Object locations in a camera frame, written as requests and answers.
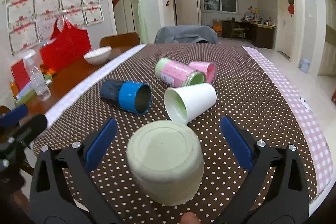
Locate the light green cup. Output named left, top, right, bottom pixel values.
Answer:
left=126, top=121, right=204, bottom=206

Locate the blue and black cup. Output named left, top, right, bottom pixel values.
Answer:
left=100, top=80, right=152, bottom=115

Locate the white paper cup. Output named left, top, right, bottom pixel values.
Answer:
left=163, top=83, right=217, bottom=124

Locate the pink green patterned cup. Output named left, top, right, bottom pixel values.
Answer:
left=154, top=58, right=206, bottom=88

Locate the fingertip at bottom edge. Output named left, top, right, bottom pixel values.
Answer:
left=179, top=212, right=201, bottom=224

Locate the clear spray bottle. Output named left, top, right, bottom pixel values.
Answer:
left=22, top=50, right=51, bottom=101

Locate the red box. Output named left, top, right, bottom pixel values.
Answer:
left=11, top=59, right=30, bottom=90

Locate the pink checkered tablecloth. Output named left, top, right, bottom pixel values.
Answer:
left=244, top=47, right=333, bottom=195

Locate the red felt bag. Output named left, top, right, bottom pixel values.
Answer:
left=39, top=17, right=92, bottom=72

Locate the white ceramic bowl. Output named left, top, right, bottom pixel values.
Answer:
left=83, top=46, right=112, bottom=65

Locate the brown wooden chair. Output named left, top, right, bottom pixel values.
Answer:
left=100, top=32, right=140, bottom=48

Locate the brown polka dot tablecloth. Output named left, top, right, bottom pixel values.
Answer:
left=33, top=43, right=319, bottom=223

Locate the light blue waste bin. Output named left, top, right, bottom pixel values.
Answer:
left=298, top=59, right=311, bottom=73

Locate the dark wooden desk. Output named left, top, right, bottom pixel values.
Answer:
left=222, top=20, right=276, bottom=49

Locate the wooden desk chair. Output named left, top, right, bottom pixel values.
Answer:
left=230, top=18, right=245, bottom=42

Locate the brown cardboard box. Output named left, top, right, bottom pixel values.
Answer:
left=212, top=19, right=223, bottom=37

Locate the chair with grey cover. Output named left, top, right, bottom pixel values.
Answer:
left=154, top=25, right=218, bottom=44

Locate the white refrigerator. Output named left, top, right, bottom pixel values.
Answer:
left=175, top=0, right=202, bottom=26

